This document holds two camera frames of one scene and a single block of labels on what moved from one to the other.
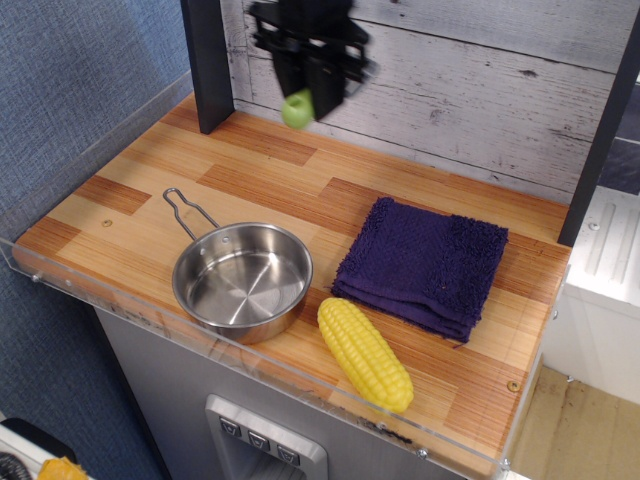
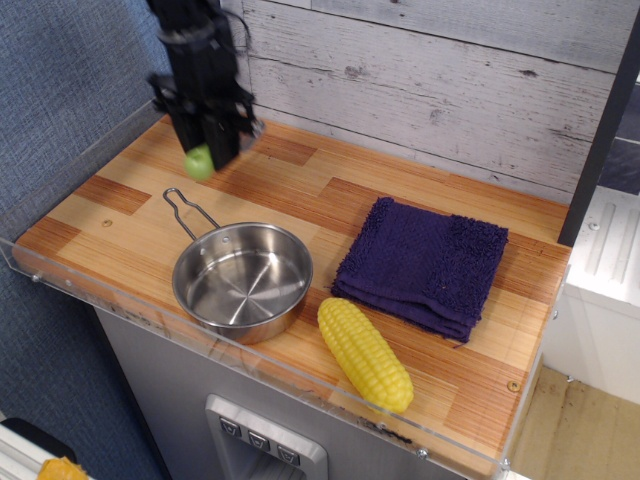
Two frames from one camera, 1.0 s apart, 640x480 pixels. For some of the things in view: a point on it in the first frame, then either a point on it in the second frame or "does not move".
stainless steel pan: [242, 281] does not move
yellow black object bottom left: [27, 453] does not move
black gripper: [294, 30] -> [203, 76]
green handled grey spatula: [298, 109] -> [199, 163]
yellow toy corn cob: [365, 356] does not move
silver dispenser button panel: [253, 447] does not move
